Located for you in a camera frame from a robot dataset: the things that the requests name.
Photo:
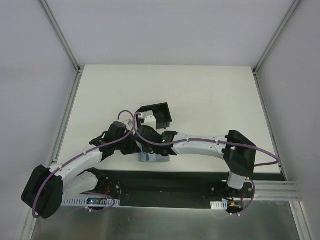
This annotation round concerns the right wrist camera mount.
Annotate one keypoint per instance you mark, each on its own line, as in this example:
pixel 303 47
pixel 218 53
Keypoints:
pixel 149 121

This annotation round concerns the left white cable duct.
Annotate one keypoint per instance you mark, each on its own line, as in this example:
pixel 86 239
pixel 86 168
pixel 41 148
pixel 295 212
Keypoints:
pixel 90 201

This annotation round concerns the right aluminium frame post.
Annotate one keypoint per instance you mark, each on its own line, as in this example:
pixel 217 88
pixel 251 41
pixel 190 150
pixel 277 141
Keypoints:
pixel 277 34

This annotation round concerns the left aluminium frame post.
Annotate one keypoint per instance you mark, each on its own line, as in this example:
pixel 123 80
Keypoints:
pixel 59 34

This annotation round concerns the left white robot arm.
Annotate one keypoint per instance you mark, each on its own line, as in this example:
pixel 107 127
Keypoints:
pixel 48 187

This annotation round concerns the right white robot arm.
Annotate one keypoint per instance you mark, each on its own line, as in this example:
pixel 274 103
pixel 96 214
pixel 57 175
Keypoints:
pixel 235 149

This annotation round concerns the aluminium front rail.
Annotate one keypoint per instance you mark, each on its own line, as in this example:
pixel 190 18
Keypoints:
pixel 278 191

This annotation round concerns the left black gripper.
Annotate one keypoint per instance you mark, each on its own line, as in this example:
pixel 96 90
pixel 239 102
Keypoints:
pixel 131 147

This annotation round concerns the aluminium frame post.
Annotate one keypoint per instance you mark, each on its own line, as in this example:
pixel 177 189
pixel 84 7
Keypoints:
pixel 59 34
pixel 277 34

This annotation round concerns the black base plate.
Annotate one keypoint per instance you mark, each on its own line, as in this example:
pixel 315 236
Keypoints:
pixel 182 190

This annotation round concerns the white cable duct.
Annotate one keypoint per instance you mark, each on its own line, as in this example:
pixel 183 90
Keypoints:
pixel 90 201
pixel 219 205

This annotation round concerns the right white cable duct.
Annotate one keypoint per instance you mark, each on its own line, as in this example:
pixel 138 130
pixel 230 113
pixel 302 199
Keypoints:
pixel 219 205

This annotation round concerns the black plastic card box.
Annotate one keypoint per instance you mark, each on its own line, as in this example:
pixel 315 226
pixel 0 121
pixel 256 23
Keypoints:
pixel 160 111

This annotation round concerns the green leather card holder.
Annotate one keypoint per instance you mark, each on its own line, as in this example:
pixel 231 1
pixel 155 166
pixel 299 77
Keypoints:
pixel 155 158

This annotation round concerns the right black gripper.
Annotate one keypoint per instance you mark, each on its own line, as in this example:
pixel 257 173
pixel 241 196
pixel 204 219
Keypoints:
pixel 155 150

